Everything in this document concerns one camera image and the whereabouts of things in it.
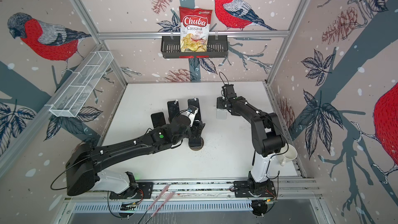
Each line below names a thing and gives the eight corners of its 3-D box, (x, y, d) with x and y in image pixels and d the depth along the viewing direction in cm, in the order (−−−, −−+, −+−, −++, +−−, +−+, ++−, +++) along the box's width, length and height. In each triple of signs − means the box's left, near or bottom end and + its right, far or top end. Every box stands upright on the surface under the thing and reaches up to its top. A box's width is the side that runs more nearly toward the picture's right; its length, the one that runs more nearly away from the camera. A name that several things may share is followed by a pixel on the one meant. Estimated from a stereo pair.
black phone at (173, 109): (171, 123, 101) (167, 111, 90) (171, 114, 106) (167, 101, 95) (181, 122, 102) (178, 109, 91) (180, 113, 107) (177, 100, 95)
